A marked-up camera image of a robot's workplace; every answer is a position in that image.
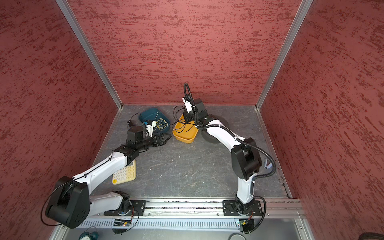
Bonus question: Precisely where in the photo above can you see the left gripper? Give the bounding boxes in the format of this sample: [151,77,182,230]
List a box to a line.
[137,132,172,151]

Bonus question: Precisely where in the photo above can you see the black cable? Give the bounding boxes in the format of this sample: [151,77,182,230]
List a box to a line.
[172,104,197,135]

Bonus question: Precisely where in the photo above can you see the grey perforated cable spool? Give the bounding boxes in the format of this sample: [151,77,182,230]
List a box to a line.
[201,115,230,144]

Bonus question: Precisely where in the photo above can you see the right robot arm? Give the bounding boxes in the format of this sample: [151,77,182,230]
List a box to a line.
[183,95,277,216]

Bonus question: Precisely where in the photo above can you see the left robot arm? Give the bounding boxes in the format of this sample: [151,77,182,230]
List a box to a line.
[41,126,171,229]

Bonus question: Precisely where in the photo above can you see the teal plastic bin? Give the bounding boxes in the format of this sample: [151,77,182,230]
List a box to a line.
[139,108,171,134]

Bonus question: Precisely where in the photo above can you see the yellow plastic bin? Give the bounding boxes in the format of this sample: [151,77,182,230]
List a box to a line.
[172,115,199,144]

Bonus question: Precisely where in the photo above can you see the yellow calculator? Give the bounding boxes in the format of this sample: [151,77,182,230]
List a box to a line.
[112,160,137,185]

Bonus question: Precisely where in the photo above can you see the small blue grey clip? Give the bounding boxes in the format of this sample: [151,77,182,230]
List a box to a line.
[264,159,274,169]

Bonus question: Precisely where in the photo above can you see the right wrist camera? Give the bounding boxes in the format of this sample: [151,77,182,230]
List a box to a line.
[183,97,193,113]

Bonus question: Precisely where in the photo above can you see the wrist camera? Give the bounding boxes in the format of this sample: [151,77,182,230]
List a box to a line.
[183,97,193,113]
[144,120,157,137]

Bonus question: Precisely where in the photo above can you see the yellow wire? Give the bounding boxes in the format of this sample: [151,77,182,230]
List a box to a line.
[152,117,169,132]

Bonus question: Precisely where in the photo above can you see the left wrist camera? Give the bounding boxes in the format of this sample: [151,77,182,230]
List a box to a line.
[144,120,157,137]

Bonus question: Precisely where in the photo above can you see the aluminium front rail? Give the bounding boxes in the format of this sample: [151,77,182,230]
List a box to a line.
[61,197,307,219]

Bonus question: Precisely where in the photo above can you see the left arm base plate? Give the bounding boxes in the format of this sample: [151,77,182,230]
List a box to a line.
[103,200,147,217]

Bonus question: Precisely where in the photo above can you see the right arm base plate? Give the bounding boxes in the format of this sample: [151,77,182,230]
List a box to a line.
[222,200,263,217]

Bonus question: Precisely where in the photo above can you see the left corner aluminium post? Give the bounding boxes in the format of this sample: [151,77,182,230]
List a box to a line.
[56,0,124,110]

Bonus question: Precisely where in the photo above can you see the corner aluminium post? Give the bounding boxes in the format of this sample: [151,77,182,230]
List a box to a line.
[256,0,313,111]
[56,0,124,110]

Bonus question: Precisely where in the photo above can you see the teal object below rail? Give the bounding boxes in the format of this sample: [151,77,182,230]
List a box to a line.
[79,226,99,240]

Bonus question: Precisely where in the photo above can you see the right corner aluminium post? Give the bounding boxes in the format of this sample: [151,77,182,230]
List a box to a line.
[256,0,313,111]

